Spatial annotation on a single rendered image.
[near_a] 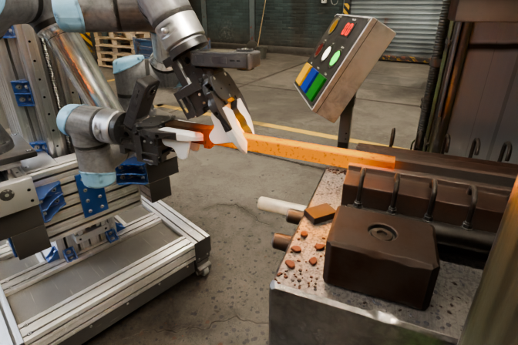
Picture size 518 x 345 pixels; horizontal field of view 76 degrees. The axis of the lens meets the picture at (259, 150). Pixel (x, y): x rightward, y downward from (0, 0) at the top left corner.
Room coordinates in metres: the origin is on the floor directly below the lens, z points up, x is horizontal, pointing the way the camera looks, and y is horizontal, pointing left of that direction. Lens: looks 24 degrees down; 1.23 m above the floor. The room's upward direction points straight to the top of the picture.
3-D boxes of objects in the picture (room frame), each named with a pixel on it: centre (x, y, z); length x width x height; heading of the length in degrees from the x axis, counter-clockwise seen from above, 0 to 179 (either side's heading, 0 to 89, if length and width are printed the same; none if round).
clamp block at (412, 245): (0.32, -0.15, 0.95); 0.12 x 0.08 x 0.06; 68
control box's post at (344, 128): (1.06, -0.29, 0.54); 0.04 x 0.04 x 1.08; 68
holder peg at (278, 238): (0.44, -0.04, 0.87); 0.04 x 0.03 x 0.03; 68
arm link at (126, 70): (1.28, 0.49, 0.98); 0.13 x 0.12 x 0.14; 106
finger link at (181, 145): (0.59, 0.15, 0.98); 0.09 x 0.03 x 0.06; 65
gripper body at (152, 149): (0.64, 0.24, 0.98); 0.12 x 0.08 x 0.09; 68
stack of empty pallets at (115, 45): (7.46, 2.80, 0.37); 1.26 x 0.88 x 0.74; 61
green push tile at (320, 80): (0.96, -0.17, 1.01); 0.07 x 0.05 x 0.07; 3
